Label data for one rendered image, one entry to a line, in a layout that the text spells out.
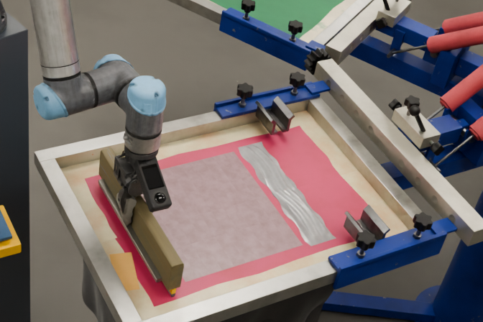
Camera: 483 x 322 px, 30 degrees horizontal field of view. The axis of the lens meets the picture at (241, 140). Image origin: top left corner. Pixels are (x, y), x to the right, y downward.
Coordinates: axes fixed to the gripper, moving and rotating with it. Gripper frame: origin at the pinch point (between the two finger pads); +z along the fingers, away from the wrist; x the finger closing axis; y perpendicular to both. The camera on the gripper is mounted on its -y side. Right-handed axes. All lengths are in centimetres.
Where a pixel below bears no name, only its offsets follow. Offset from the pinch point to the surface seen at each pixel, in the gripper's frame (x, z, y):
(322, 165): -54, 4, 6
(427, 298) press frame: -129, 96, 15
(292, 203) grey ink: -38.6, 3.7, -4.0
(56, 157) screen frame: 9.3, 0.8, 26.3
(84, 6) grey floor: -80, 94, 229
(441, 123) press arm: -86, -6, 1
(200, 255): -10.9, 4.8, -10.5
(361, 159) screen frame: -62, 0, 1
